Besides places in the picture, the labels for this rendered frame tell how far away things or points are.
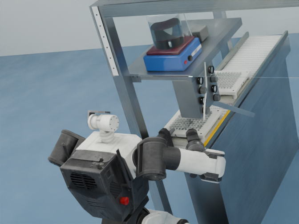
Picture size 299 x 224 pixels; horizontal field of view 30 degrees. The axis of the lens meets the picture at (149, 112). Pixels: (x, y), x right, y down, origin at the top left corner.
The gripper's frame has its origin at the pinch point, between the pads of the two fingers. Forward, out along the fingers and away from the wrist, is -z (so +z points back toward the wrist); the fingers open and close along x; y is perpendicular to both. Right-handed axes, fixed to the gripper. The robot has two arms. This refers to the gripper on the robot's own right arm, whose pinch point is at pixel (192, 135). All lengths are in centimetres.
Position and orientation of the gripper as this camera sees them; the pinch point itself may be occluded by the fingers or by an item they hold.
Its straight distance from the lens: 273.4
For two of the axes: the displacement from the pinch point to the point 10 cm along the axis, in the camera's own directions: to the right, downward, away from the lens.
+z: 0.4, 4.8, -8.8
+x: 2.6, 8.4, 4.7
